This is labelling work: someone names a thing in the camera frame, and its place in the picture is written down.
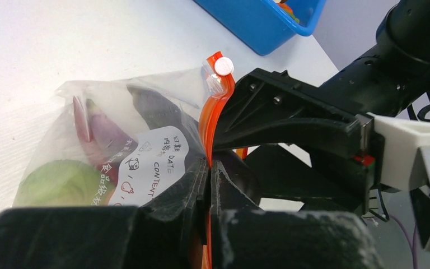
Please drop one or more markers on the blue plastic bin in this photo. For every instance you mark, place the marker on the blue plastic bin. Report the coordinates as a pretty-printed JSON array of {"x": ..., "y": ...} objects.
[{"x": 263, "y": 25}]

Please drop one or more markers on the red toy chili pepper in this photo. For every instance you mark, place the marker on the red toy chili pepper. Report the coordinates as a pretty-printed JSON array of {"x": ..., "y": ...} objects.
[{"x": 81, "y": 122}]

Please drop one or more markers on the green toy cabbage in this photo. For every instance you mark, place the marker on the green toy cabbage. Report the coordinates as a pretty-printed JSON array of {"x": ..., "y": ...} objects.
[{"x": 64, "y": 183}]

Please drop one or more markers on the dark purple toy eggplant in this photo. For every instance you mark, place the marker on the dark purple toy eggplant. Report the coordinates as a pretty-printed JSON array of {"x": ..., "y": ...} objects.
[{"x": 158, "y": 111}]

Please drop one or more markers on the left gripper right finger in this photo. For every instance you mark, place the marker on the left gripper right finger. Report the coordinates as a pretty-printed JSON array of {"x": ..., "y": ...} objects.
[{"x": 245, "y": 236}]

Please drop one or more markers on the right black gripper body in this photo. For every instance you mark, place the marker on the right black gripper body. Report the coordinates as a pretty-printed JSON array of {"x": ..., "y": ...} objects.
[{"x": 390, "y": 76}]

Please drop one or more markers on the clear zip top bag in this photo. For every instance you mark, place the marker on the clear zip top bag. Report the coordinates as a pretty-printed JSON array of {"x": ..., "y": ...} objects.
[{"x": 121, "y": 179}]

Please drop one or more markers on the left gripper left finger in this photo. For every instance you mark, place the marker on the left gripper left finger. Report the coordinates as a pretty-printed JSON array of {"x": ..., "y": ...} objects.
[{"x": 166, "y": 232}]

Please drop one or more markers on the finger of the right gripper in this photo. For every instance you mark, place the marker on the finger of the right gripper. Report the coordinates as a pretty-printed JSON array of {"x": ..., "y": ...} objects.
[
  {"x": 271, "y": 107},
  {"x": 283, "y": 176}
]

